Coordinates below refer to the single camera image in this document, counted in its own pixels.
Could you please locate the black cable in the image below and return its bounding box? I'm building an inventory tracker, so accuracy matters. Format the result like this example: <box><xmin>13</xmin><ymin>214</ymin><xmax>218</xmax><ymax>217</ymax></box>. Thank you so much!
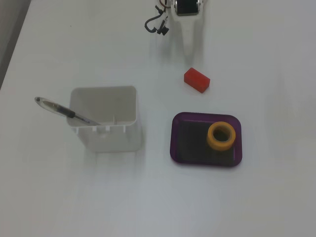
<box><xmin>144</xmin><ymin>4</ymin><xmax>170</xmax><ymax>36</ymax></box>

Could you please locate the purple metal tray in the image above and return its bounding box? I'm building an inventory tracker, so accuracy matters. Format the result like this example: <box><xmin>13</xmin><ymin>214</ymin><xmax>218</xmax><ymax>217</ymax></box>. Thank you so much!
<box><xmin>169</xmin><ymin>112</ymin><xmax>243</xmax><ymax>168</ymax></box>

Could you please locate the black ballpoint pen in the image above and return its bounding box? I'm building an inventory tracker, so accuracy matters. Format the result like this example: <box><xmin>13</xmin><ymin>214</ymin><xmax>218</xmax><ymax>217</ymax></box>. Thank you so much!
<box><xmin>34</xmin><ymin>96</ymin><xmax>102</xmax><ymax>126</ymax></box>

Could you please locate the red rectangular cube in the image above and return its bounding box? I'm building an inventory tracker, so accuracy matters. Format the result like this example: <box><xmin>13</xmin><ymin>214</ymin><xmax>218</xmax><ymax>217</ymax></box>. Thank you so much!
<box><xmin>184</xmin><ymin>67</ymin><xmax>211</xmax><ymax>94</ymax></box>

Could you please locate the white plastic box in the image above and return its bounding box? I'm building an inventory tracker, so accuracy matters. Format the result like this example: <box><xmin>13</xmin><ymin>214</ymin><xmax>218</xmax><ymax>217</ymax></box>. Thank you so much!
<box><xmin>69</xmin><ymin>85</ymin><xmax>142</xmax><ymax>153</ymax></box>

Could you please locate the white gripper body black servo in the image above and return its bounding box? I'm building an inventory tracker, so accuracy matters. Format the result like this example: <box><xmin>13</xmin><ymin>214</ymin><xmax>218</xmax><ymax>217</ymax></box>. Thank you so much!
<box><xmin>172</xmin><ymin>0</ymin><xmax>204</xmax><ymax>22</ymax></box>

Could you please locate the white fixed gripper finger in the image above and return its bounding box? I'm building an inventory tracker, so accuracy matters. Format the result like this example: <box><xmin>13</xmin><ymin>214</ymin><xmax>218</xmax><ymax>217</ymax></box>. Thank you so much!
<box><xmin>175</xmin><ymin>19</ymin><xmax>201</xmax><ymax>60</ymax></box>

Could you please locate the yellow tape roll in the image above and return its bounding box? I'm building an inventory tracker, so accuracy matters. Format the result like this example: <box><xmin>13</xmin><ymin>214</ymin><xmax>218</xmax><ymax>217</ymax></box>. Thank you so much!
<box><xmin>207</xmin><ymin>121</ymin><xmax>237</xmax><ymax>152</ymax></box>

